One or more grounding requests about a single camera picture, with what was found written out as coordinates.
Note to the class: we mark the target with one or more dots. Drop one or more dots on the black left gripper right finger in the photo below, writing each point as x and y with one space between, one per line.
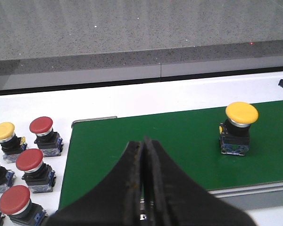
174 199

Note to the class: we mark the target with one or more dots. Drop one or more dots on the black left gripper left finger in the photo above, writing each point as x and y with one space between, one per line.
114 201

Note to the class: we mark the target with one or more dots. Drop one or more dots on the green conveyor belt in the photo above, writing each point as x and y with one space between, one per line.
174 150

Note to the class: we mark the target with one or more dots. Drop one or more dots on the red mushroom push button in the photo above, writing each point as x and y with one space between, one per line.
39 176
16 203
48 141

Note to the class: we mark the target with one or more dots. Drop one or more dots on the grey stone slab left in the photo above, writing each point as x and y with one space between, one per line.
63 35

